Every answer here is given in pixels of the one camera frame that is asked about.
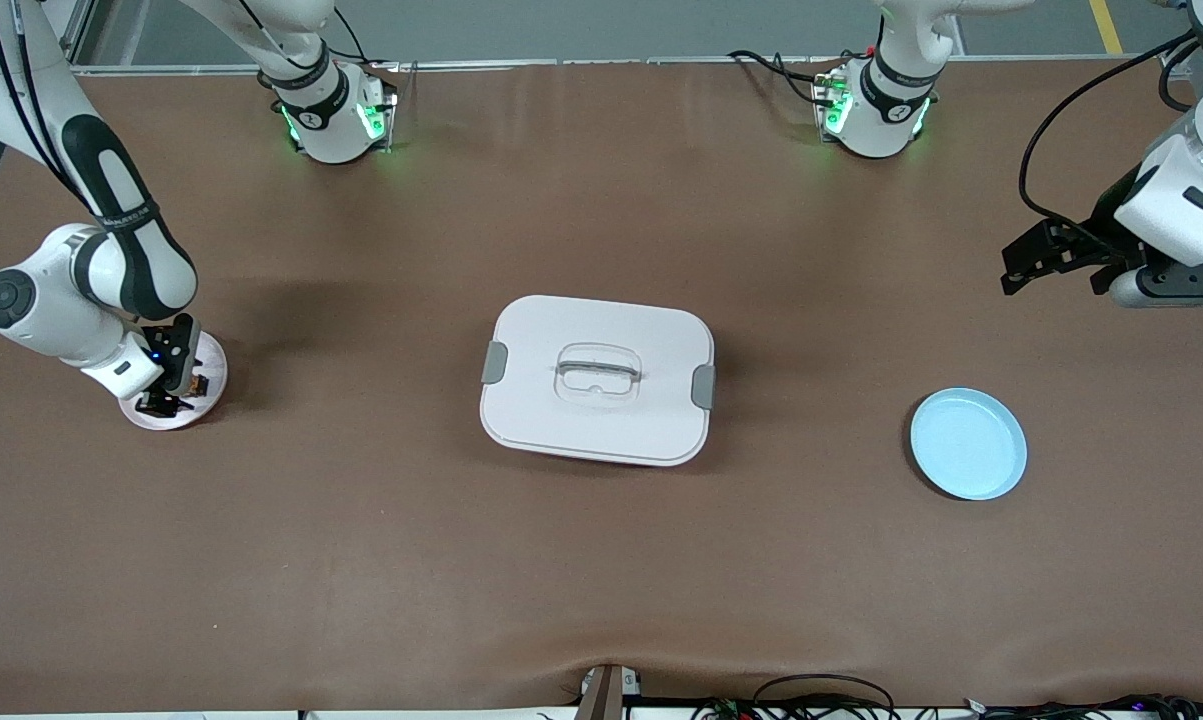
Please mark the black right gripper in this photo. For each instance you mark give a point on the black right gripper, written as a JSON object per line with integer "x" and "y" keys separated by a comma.
{"x": 164, "y": 401}

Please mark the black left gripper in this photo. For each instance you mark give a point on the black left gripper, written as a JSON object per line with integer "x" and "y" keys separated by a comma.
{"x": 1107, "y": 222}

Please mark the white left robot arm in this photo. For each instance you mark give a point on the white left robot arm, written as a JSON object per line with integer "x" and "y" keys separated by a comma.
{"x": 1176, "y": 190}

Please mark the pale pink round plate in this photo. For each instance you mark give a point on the pale pink round plate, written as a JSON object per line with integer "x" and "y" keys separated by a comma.
{"x": 213, "y": 365}

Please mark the light blue round plate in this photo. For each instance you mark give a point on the light blue round plate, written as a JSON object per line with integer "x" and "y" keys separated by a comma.
{"x": 966, "y": 445}

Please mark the white lidded storage box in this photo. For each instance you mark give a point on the white lidded storage box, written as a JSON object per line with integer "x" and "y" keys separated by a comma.
{"x": 601, "y": 420}

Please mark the aluminium frame profile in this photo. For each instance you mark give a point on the aluminium frame profile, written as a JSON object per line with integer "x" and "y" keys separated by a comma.
{"x": 79, "y": 30}

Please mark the aluminium camera post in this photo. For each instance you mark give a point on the aluminium camera post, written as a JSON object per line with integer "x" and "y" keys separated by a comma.
{"x": 601, "y": 700}

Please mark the small white bracket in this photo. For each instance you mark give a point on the small white bracket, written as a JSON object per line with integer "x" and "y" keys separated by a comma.
{"x": 631, "y": 682}

